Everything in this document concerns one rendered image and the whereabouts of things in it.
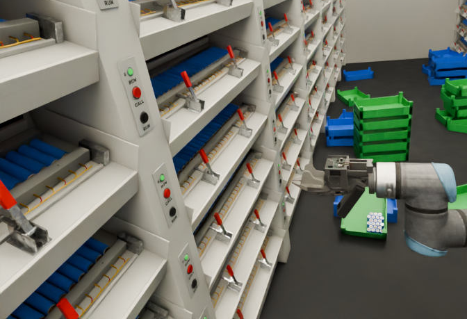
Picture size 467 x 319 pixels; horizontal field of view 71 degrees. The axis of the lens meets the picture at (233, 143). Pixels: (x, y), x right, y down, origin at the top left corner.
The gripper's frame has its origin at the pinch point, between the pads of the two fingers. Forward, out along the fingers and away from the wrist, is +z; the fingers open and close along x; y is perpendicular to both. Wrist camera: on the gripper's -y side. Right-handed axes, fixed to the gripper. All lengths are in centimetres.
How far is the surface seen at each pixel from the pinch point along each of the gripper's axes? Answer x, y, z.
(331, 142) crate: -147, -62, 10
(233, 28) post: -30, 40, 23
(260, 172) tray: -21.0, -9.8, 18.9
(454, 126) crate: -175, -65, -71
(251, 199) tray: -5.2, -10.4, 17.3
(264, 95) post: -30.3, 16.3, 15.8
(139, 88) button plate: 34, 40, 14
